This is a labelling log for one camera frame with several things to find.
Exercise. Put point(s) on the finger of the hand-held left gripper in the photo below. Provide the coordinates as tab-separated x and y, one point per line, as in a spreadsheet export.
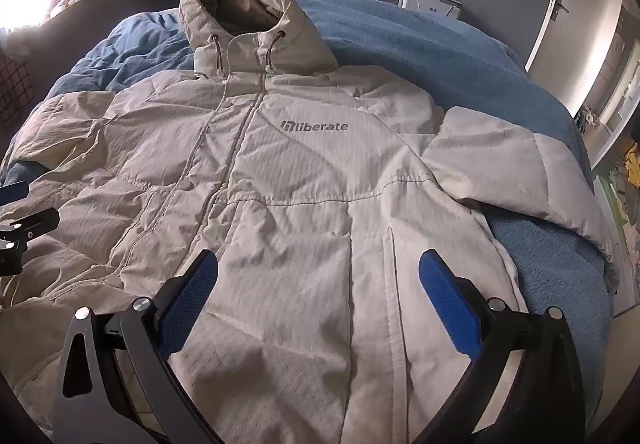
12	193
30	223

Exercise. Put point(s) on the white door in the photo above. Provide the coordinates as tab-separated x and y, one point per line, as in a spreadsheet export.
565	24

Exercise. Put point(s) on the blue fleece blanket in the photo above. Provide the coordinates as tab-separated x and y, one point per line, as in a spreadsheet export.
425	49

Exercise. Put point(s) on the cream hooded puffer jacket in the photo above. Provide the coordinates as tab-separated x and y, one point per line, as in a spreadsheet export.
300	224

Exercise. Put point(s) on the cluttered shelf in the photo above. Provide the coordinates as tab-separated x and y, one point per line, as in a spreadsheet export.
617	174

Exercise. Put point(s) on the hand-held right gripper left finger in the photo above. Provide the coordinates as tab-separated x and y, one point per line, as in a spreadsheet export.
192	294

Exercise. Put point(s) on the dark checkered cloth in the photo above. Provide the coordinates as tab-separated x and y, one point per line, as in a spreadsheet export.
10	89

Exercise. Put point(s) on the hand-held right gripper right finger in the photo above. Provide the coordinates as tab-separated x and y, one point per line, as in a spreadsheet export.
445	299

